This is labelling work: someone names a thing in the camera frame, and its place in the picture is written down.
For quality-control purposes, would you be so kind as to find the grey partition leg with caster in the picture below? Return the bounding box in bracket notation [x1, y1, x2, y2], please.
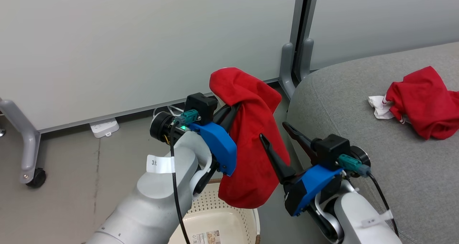
[0, 99, 41, 184]

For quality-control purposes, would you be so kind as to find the white power strip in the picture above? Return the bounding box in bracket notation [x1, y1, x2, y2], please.
[89, 118, 120, 139]

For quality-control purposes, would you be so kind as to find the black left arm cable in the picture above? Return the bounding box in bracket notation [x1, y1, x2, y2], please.
[169, 109, 200, 244]

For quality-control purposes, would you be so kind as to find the white plastic laundry basket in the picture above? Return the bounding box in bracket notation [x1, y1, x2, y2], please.
[169, 180, 261, 244]

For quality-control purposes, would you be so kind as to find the grey curved partition leg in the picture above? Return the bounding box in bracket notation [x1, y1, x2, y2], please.
[299, 38, 315, 82]
[279, 42, 297, 100]

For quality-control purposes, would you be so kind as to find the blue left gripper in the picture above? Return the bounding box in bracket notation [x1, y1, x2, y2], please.
[150, 104, 240, 177]

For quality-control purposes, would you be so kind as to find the printed sticker inside basket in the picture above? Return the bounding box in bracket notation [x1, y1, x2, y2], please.
[191, 230, 222, 244]

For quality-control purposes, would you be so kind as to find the grey fabric sofa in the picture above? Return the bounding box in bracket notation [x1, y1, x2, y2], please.
[287, 42, 459, 244]

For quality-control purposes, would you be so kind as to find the white coiled power cable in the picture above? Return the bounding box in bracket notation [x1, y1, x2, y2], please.
[153, 104, 185, 120]

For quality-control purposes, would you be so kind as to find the plain red garment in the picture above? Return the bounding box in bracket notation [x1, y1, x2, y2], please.
[209, 67, 291, 209]

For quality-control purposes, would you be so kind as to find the large white partition panel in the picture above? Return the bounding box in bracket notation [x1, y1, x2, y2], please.
[0, 0, 306, 134]

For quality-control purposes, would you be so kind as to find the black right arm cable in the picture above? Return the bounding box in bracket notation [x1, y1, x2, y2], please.
[338, 154, 399, 237]

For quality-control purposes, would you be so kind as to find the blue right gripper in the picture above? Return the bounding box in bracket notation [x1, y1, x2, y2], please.
[259, 121, 372, 217]

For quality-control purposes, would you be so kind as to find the black caster wheel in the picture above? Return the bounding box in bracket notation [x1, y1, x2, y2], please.
[26, 168, 47, 188]

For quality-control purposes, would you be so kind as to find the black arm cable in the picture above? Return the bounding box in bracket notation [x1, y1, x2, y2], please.
[169, 109, 200, 244]
[338, 154, 399, 237]

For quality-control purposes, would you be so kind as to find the narrow white partition panel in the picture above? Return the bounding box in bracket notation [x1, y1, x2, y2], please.
[305, 0, 459, 71]

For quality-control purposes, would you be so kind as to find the red garment with white trim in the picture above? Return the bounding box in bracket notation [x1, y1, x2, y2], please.
[368, 66, 459, 140]

